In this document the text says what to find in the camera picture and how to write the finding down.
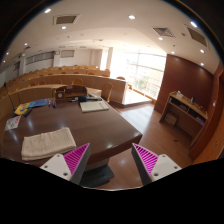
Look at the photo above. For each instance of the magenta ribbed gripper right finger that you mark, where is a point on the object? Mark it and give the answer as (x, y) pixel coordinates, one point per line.
(152, 167)

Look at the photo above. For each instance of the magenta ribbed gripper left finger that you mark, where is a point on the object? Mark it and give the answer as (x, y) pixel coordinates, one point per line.
(71, 165)

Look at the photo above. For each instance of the beige towel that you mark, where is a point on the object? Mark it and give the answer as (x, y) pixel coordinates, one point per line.
(47, 144)

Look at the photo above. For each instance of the black table base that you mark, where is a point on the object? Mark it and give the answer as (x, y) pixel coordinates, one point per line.
(97, 177)

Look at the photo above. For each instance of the cardboard box in cabinet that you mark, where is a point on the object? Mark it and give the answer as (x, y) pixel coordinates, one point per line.
(170, 119)

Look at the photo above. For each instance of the white paper pad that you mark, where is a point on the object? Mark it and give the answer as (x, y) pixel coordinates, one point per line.
(91, 106)

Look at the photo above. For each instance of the wooden shelf cabinet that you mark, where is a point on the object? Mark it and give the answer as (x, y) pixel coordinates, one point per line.
(191, 117)

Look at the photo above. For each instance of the blue booklet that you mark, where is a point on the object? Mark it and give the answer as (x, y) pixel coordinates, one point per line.
(38, 103)

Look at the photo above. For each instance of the white red leaflet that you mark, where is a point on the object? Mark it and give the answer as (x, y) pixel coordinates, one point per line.
(12, 123)

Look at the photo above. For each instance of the wooden desktop organizer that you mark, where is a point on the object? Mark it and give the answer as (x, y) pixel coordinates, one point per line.
(70, 92)

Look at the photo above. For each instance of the yellow booklet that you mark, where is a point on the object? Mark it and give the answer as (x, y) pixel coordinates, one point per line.
(22, 109)

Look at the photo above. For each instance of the long curved wooden bench desk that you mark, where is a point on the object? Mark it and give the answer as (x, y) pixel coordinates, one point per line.
(10, 95)

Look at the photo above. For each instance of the wooden chair near desk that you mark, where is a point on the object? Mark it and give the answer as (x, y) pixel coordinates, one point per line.
(106, 91)

